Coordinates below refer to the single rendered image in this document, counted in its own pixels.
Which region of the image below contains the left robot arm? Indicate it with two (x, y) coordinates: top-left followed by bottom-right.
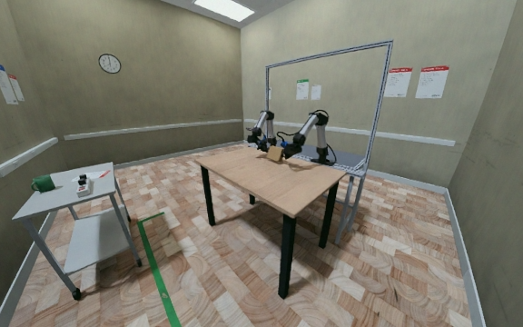
(281, 113), (334, 166)

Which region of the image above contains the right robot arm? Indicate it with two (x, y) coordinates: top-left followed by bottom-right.
(247, 111), (277, 146)

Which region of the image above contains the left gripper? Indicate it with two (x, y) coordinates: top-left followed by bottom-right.
(281, 142), (294, 160)

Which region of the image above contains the brown cardboard box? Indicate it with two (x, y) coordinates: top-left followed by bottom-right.
(266, 146), (284, 162)

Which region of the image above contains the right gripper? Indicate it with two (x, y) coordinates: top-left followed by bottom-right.
(256, 135), (268, 153)

